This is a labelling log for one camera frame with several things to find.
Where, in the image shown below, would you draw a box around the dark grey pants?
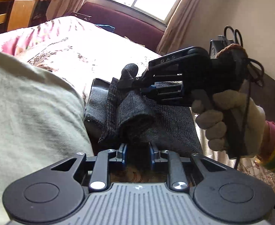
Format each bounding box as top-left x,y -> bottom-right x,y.
83,63 -> 203,155

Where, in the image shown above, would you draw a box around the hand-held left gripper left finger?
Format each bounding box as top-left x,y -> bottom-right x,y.
50,143 -> 128,191

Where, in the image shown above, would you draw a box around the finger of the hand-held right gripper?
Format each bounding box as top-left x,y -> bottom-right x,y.
117,74 -> 152,91
139,84 -> 158,98

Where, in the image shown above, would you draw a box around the person's right hand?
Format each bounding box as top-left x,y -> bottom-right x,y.
191,90 -> 267,159

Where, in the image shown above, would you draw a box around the floral beige bedspread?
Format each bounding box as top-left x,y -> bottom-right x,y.
0,15 -> 275,197

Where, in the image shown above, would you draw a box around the wooden cabinet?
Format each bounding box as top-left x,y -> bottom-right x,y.
0,0 -> 40,32

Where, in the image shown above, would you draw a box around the red cloth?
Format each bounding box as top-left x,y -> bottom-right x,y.
31,0 -> 56,27

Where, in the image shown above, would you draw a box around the pale green pillow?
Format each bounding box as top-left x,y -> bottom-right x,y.
0,44 -> 96,225

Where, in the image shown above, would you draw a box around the maroon padded ledge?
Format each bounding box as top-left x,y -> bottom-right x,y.
78,2 -> 168,52

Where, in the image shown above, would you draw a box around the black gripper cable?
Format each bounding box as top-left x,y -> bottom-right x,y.
223,25 -> 266,170

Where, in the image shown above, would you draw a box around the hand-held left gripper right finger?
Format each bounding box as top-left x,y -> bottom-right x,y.
148,142 -> 227,191

